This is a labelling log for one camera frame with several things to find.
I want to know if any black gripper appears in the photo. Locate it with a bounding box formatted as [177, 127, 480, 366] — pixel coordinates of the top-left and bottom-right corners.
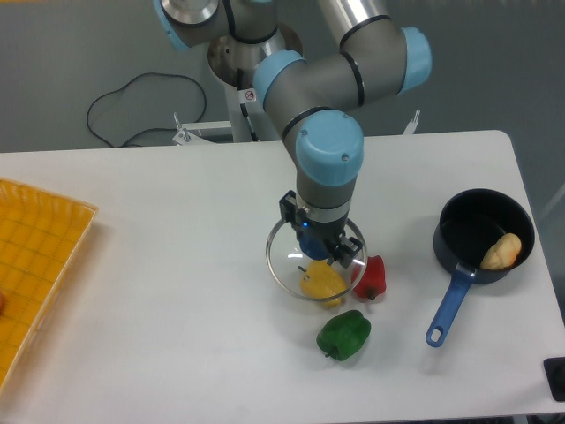
[279, 190, 360, 268]

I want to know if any glass lid blue knob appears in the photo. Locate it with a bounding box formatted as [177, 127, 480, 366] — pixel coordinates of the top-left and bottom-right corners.
[266, 220, 368, 307]

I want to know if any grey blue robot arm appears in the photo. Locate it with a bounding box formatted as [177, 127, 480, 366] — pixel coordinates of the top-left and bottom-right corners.
[154, 1, 433, 267]

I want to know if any yellow bell pepper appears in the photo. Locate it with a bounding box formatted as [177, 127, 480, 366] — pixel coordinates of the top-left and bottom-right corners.
[298, 261, 347, 308]

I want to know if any red bell pepper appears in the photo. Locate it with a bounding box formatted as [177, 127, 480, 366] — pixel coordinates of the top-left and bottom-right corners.
[353, 255, 387, 301]

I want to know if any green bell pepper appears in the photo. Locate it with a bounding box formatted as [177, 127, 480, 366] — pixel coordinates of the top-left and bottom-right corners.
[316, 310, 372, 362]

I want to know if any dark blue saucepan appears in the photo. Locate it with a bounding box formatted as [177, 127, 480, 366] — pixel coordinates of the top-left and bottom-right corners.
[426, 188, 535, 348]

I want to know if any beige toy bread piece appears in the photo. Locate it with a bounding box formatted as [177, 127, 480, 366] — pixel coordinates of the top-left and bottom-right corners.
[480, 233, 522, 270]

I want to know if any black device at table edge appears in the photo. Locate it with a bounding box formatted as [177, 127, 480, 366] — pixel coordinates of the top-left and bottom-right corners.
[543, 357, 565, 403]

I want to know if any yellow woven basket tray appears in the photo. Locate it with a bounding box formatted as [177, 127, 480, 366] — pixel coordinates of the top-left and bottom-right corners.
[1, 178, 98, 387]

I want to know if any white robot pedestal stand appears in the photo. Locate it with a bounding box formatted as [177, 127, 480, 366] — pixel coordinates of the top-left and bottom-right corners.
[171, 24, 423, 146]

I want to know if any black cable on floor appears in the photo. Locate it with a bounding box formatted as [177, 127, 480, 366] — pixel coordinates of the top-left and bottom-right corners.
[86, 72, 207, 148]

